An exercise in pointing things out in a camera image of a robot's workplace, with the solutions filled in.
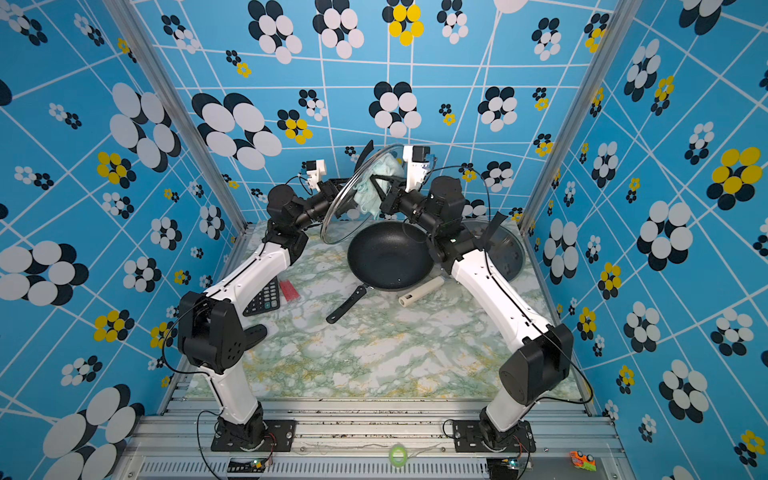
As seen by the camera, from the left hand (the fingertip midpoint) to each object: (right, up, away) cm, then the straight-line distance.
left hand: (365, 181), depth 70 cm
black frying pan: (+4, -18, +37) cm, 42 cm away
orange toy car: (+50, -65, -2) cm, 82 cm away
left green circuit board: (-27, -68, 0) cm, 73 cm away
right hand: (+3, 0, -6) cm, 6 cm away
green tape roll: (+8, -66, +1) cm, 67 cm away
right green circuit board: (+33, -68, -1) cm, 75 cm away
